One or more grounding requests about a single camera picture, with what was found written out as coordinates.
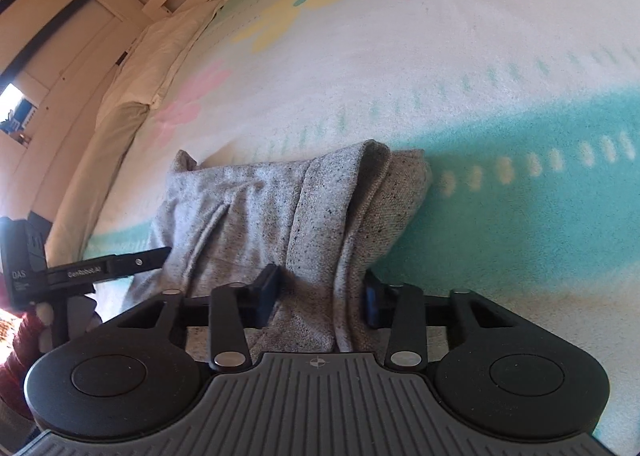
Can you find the grey speckled pants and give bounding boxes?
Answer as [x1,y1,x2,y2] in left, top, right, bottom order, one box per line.
[124,140,432,355]

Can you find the red sleeve forearm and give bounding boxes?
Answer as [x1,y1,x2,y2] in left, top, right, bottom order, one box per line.
[1,303,53,420]

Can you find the left hand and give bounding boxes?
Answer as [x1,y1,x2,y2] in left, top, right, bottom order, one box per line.
[35,296,102,354]

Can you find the beige pillow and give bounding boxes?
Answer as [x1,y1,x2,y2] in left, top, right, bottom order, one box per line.
[46,102,150,267]

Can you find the cream pillow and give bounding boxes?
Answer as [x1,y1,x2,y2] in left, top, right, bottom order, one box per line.
[96,0,228,128]

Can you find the floral pastel bed blanket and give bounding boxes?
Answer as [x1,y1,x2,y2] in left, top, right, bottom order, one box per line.
[85,0,639,455]

